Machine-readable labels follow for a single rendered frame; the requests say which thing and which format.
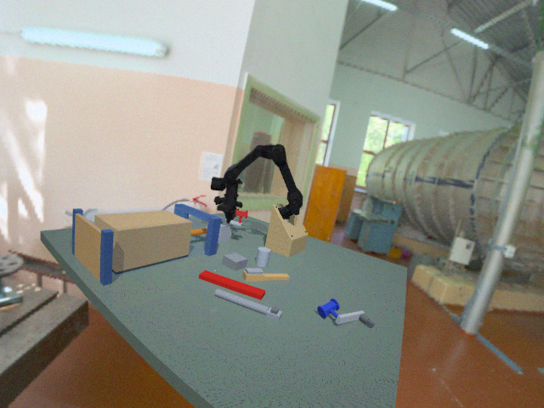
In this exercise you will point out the pale blue cylinder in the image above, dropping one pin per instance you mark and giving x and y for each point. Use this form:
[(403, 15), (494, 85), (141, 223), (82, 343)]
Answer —
[(262, 257)]

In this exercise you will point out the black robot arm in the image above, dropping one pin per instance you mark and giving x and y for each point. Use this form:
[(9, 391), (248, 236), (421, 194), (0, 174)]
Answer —
[(278, 154)]

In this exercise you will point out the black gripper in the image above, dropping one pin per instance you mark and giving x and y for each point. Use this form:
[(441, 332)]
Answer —
[(230, 206)]

